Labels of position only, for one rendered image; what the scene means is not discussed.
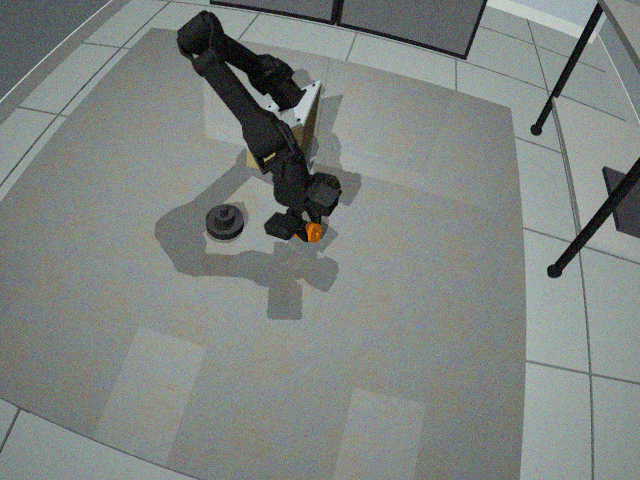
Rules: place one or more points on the orange knob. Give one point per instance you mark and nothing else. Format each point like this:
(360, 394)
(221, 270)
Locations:
(314, 231)

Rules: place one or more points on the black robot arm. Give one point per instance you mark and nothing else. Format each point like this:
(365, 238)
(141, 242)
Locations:
(263, 132)

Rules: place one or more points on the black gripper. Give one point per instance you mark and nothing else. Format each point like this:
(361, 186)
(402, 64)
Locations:
(285, 226)

